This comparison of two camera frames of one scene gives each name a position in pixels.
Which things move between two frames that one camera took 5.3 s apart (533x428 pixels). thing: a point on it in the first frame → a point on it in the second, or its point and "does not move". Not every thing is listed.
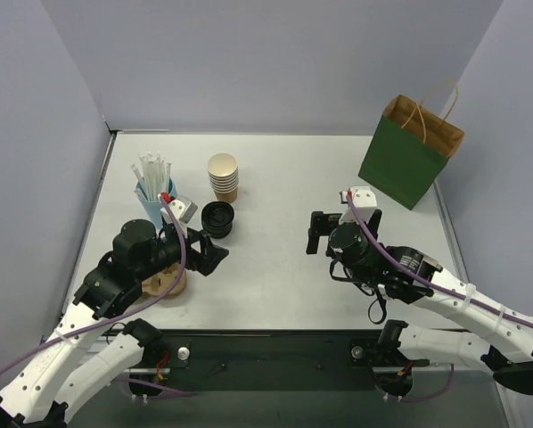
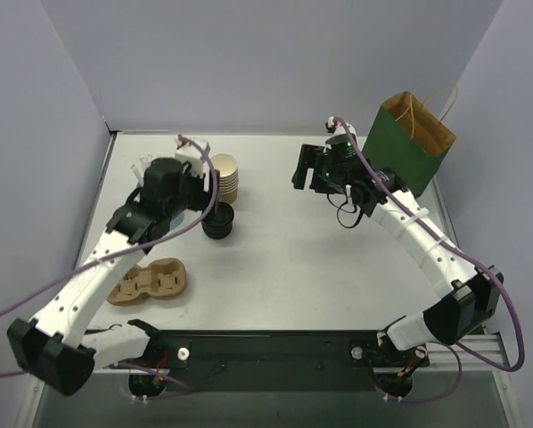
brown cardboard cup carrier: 159,283 does not move
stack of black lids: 217,218 does not move
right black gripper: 319,221 → 314,166
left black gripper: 196,251 → 209,192
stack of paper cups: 224,176 does not move
